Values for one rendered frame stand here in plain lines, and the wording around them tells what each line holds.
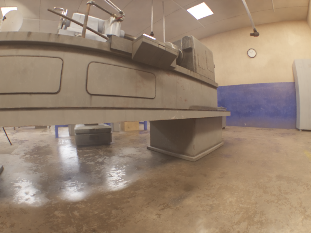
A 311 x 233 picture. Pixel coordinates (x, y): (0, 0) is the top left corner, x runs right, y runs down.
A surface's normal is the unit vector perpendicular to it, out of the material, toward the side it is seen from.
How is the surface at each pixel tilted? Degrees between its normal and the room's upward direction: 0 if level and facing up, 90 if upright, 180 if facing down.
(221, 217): 0
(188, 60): 90
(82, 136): 90
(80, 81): 90
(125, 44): 90
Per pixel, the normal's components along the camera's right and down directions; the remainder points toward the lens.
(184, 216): 0.00, -1.00
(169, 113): 0.68, 0.02
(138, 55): 0.43, 0.79
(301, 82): -0.73, 0.02
